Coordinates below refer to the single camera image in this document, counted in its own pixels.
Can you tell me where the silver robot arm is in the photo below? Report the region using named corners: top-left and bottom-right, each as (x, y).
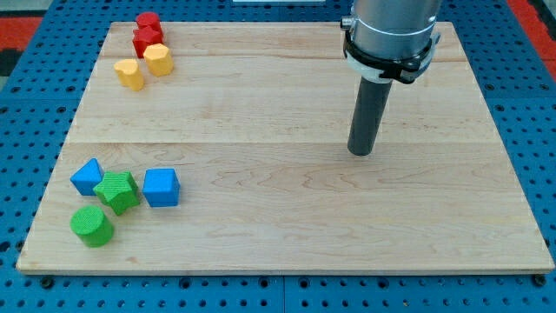
top-left (341, 0), bottom-right (441, 84)

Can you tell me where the yellow heart block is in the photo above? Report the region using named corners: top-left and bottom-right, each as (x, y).
top-left (114, 59), bottom-right (144, 91)

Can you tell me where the light wooden board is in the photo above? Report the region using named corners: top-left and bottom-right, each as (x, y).
top-left (17, 22), bottom-right (554, 276)

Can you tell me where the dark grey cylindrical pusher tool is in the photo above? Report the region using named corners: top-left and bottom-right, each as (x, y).
top-left (347, 77), bottom-right (392, 156)

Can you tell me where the blue cube block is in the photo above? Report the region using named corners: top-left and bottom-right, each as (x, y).
top-left (142, 168), bottom-right (181, 208)

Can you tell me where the yellow hexagon block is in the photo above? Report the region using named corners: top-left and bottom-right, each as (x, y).
top-left (143, 43), bottom-right (174, 77)

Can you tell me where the green star block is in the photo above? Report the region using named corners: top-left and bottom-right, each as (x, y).
top-left (93, 171), bottom-right (140, 216)

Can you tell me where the red star block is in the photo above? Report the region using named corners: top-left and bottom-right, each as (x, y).
top-left (132, 26), bottom-right (163, 58)

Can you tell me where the red cylinder block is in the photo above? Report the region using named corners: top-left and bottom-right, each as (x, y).
top-left (136, 11), bottom-right (162, 33)

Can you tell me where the blue triangle block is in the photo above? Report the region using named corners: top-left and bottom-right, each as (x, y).
top-left (70, 158), bottom-right (104, 196)

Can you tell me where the green cylinder block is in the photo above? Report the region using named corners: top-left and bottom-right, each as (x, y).
top-left (69, 205), bottom-right (115, 248)

